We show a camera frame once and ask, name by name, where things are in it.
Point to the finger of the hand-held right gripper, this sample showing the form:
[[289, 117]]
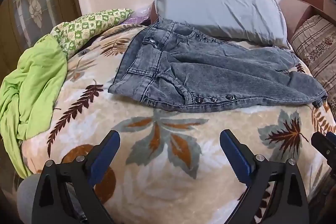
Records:
[[331, 136], [321, 144]]

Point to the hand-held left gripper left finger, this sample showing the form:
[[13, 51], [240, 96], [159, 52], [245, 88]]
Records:
[[103, 158]]

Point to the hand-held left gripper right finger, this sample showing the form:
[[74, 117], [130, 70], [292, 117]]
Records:
[[236, 157]]

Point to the grey denim pants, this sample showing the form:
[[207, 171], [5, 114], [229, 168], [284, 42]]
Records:
[[210, 69]]

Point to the leaf print blanket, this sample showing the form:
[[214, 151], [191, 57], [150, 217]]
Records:
[[162, 176]]

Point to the striped floral cushion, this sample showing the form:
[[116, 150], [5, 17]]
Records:
[[317, 48]]

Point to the light green cloth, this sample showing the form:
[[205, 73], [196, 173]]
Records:
[[34, 87]]

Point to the green checked pillow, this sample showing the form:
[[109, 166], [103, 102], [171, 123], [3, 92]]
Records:
[[84, 27]]

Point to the purple plastic bag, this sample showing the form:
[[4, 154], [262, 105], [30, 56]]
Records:
[[139, 18]]

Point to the grey pillow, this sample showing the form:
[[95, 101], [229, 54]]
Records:
[[220, 7]]

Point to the brown cushion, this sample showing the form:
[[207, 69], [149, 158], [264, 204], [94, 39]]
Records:
[[153, 12]]

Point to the wooden door with glass panel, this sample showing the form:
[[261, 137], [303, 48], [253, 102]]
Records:
[[39, 3]]

